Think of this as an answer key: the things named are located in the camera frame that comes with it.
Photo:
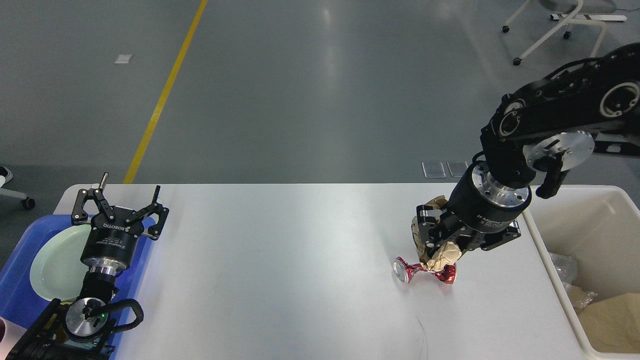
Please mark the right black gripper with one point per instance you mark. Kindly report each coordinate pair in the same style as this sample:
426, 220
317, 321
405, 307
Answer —
481, 214

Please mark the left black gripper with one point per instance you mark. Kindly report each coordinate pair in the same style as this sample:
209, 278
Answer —
112, 242

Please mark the brown paper ball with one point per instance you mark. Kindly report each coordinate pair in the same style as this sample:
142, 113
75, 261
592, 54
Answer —
449, 255

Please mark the crushed red can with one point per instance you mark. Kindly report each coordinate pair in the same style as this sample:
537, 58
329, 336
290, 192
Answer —
405, 272

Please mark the mint green plate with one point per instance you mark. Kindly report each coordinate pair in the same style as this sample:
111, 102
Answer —
57, 270

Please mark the square aluminium foil tray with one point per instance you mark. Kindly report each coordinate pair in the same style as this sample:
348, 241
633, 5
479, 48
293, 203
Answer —
566, 268

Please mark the aluminium foil sheet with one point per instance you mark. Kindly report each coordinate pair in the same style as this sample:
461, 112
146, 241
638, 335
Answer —
580, 298

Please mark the brown paper bag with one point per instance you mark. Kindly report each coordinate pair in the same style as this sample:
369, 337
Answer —
613, 325

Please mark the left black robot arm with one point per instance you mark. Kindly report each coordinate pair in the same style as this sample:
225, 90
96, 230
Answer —
80, 327

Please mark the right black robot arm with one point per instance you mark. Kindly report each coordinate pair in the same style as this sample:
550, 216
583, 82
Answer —
535, 137

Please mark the right floor plate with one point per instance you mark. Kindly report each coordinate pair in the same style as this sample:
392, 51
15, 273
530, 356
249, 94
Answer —
457, 168

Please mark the floor plate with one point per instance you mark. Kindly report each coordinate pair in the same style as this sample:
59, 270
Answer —
434, 170
457, 168

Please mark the left floor plate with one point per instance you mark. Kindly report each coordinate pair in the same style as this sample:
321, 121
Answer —
434, 170

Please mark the white furniture leg with caster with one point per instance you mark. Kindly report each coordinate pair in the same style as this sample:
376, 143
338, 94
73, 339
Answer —
26, 201

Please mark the person leg and shoe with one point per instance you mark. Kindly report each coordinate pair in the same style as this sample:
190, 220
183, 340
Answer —
5, 175

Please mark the blue plastic tray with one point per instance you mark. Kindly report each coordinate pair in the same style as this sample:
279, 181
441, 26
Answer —
19, 302

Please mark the beige plastic bin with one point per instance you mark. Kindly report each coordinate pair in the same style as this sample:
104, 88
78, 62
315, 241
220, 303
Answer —
598, 226

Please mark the white floor label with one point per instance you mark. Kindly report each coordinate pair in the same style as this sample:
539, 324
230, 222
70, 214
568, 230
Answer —
122, 59

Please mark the white rolling chair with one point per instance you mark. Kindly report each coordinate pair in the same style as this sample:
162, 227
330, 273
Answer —
573, 12

